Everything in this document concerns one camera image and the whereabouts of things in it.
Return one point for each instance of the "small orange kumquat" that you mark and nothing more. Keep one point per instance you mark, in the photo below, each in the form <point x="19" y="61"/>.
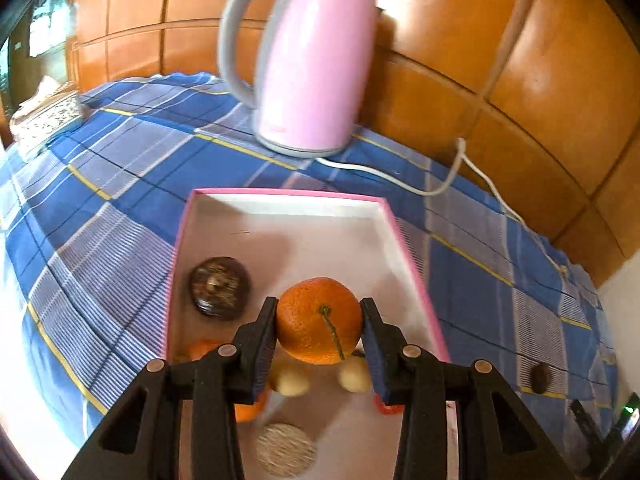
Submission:
<point x="250" y="410"/>

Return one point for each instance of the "small dark brown fruit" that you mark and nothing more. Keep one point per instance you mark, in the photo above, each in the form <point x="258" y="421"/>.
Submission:
<point x="541" y="377"/>

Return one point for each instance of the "large dark brown fruit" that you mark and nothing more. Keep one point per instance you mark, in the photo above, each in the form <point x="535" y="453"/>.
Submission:
<point x="220" y="287"/>

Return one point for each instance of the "patterned tissue box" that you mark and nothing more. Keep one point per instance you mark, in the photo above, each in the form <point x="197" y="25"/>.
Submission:
<point x="45" y="115"/>

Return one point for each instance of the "pink shallow cardboard box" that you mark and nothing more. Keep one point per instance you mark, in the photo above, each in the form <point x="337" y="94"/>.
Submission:
<point x="310" y="240"/>

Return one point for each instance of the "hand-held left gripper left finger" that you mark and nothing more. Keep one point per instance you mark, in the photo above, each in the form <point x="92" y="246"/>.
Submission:
<point x="260" y="360"/>

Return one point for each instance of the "large purple-skinned cut piece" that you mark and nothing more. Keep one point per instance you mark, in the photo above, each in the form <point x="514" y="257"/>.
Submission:
<point x="286" y="450"/>

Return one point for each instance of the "small purple-skinned cut piece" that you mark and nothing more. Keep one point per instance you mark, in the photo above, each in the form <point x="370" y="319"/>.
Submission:
<point x="355" y="374"/>

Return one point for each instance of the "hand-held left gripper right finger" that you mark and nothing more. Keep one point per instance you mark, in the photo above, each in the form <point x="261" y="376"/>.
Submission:
<point x="375" y="365"/>

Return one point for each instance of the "small yellow round fruit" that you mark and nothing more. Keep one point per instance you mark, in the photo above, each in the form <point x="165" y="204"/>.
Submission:
<point x="290" y="380"/>

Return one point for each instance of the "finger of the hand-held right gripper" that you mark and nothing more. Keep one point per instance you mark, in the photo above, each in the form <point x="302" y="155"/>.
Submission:
<point x="592" y="440"/>

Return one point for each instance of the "pink electric kettle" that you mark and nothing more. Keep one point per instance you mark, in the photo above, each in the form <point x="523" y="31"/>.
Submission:
<point x="310" y="75"/>

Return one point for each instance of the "wooden glazed door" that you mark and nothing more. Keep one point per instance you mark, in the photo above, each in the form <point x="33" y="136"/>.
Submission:
<point x="47" y="30"/>

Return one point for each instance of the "wooden panelled wardrobe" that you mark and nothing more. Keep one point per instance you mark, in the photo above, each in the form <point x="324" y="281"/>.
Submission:
<point x="500" y="50"/>

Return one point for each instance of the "blue plaid tablecloth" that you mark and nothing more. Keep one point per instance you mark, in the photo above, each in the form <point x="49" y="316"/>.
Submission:
<point x="110" y="200"/>

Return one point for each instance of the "small red tomato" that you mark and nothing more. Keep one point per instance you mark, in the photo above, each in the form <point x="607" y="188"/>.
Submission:
<point x="390" y="406"/>

